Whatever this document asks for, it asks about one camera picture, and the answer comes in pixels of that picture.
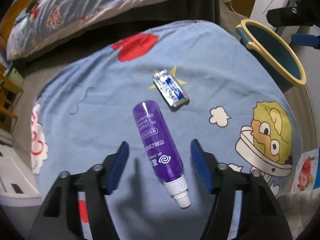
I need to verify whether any teal yellow-rimmed trash bin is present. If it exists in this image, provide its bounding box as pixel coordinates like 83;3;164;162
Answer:
235;19;306;93

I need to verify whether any white cabinet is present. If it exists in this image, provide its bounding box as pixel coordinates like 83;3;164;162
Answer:
249;0;299;44

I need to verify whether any strawberry picture card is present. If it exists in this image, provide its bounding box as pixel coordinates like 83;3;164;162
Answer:
290;148;319;193

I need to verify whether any blue cartoon blanket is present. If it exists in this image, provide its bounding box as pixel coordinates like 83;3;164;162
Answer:
31;21;302;239

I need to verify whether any purple spray bottle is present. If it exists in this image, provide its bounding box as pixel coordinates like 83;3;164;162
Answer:
132;101;191;209

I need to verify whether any wooden side table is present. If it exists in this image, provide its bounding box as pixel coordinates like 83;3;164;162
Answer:
1;64;24;133

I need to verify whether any blue white sachet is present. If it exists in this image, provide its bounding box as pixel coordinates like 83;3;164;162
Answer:
153;69;189;107

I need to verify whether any white green bucket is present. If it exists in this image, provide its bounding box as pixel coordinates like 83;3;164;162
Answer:
4;63;22;84

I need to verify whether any bed with cartoon duvet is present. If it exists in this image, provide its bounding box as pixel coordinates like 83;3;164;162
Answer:
6;0;237;62

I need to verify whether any wooden headboard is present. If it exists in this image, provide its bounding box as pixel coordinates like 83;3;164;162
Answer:
0;0;61;51

